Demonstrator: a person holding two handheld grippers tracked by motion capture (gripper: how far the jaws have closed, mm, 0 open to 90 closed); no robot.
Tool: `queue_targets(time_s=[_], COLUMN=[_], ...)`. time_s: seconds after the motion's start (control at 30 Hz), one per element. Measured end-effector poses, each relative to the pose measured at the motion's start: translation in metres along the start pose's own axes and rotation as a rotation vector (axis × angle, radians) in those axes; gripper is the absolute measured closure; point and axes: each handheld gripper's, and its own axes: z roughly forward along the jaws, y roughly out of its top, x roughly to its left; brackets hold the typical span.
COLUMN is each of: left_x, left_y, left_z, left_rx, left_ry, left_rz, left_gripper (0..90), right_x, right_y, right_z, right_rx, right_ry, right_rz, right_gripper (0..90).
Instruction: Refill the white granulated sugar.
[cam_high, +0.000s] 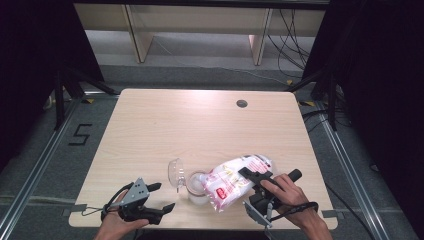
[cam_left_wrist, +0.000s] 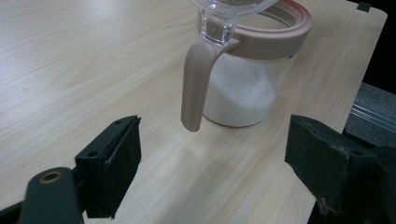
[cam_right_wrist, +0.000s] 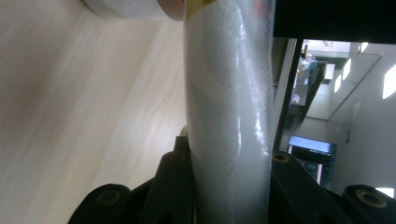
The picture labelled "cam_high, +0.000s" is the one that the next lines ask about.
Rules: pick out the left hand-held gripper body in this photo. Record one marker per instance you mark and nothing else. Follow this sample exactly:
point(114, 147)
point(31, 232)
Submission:
point(137, 194)

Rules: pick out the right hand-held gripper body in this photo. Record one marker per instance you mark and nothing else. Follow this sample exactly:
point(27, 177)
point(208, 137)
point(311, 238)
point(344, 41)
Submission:
point(260, 206)

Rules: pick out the white sugar bag red print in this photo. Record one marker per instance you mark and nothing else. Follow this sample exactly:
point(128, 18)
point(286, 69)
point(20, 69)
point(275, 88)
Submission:
point(230, 186)

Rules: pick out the clear jar with beige lid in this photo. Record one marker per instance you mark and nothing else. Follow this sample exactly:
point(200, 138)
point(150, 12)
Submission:
point(196, 196)

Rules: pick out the person's right hand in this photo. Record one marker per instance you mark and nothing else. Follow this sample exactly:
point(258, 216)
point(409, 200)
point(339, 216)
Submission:
point(290, 196)

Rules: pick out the person's left hand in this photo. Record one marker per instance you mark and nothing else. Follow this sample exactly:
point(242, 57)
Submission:
point(112, 223)

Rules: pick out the grey tape strip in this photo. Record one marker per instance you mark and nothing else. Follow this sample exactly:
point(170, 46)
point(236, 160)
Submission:
point(330, 214)
point(78, 208)

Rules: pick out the yellow black tape piece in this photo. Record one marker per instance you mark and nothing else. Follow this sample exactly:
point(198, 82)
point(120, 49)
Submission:
point(88, 100)
point(307, 103)
point(289, 82)

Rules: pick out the black stand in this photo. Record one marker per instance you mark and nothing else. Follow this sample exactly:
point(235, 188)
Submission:
point(59, 100)
point(331, 100)

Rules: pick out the light wooden desk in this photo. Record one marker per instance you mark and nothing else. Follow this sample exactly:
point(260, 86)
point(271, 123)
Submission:
point(200, 20)

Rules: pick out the black curtain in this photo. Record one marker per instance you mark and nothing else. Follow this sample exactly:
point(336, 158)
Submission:
point(26, 50)
point(383, 66)

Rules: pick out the metal floor rail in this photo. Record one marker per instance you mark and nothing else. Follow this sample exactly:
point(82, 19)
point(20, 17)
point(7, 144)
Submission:
point(43, 160)
point(346, 166)

